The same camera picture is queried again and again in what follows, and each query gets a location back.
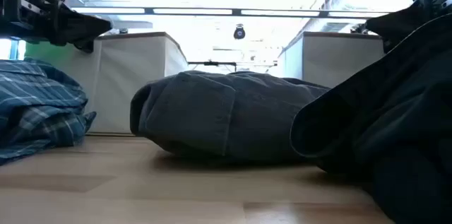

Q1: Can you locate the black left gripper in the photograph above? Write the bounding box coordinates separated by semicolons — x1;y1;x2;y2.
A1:
0;0;113;54

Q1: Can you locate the green board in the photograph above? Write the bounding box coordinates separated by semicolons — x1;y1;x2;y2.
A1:
24;41;102;63

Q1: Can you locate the white fabric bin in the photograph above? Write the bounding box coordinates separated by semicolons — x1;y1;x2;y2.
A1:
84;31;189;136
278;31;386;89

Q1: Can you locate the dark navy garment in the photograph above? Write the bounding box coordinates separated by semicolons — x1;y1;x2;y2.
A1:
290;12;452;224

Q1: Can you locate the blue plaid shirt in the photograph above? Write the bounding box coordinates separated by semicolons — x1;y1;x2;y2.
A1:
0;57;97;166

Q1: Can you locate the thin black crossbar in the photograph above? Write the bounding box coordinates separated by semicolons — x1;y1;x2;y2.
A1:
188;60;238;73

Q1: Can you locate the grey-blue garment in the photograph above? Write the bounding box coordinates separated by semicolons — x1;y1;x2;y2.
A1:
129;70;331;165

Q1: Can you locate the black overhead camera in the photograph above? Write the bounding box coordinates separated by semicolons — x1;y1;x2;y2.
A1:
232;23;246;40

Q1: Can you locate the overhead frame rail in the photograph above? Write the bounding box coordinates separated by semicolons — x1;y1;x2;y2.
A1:
70;6;391;19

